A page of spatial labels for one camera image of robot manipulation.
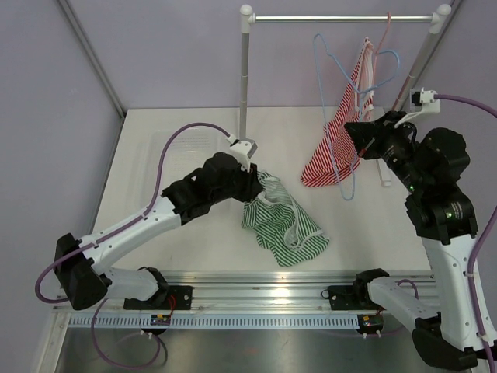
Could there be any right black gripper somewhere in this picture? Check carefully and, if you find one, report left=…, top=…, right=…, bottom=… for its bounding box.
left=345, top=110, right=426, bottom=192

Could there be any green striped tank top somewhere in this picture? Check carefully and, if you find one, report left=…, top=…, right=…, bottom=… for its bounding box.
left=241, top=171, right=330, bottom=267

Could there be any blue wire hanger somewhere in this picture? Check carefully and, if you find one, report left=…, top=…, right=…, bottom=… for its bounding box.
left=312, top=33, right=401, bottom=201

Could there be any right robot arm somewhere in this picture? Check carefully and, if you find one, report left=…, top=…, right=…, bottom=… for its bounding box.
left=345, top=111, right=496, bottom=371

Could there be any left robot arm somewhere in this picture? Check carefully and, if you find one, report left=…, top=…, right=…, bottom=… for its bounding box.
left=54, top=152, right=262, bottom=311

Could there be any red striped tank top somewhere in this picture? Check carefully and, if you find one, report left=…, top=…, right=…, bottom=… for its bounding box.
left=301, top=37, right=374, bottom=187

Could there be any clear plastic basket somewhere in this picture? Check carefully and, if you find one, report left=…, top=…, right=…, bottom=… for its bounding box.
left=137, top=127, right=228, bottom=207

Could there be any silver clothes rack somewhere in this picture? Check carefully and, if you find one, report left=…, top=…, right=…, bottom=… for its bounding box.
left=235, top=3, right=454, bottom=188

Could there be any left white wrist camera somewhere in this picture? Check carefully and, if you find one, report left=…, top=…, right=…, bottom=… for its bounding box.
left=226, top=134, right=258, bottom=172

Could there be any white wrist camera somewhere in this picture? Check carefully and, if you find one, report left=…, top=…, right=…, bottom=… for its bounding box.
left=226, top=134, right=258, bottom=172
left=394, top=88, right=441, bottom=128

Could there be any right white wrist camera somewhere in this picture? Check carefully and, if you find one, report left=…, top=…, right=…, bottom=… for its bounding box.
left=394, top=88, right=441, bottom=128

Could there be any aluminium mounting rail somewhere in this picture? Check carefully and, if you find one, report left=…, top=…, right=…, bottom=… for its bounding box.
left=71, top=271, right=438, bottom=313

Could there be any pink wire hanger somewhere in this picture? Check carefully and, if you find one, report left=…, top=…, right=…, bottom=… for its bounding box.
left=372, top=12, right=391, bottom=86

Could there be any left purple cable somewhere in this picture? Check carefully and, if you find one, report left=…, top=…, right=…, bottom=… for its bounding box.
left=34, top=122, right=234, bottom=304

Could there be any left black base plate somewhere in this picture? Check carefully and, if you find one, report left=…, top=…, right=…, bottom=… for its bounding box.
left=123, top=285, right=193, bottom=311

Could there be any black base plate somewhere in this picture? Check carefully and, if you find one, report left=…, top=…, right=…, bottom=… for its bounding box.
left=123, top=285, right=193, bottom=311
left=327, top=285, right=360, bottom=311

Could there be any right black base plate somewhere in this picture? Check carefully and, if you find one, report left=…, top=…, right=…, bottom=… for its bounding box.
left=327, top=285, right=360, bottom=311

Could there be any white slotted cable duct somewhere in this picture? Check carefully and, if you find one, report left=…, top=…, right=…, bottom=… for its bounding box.
left=68, top=314, right=359, bottom=329

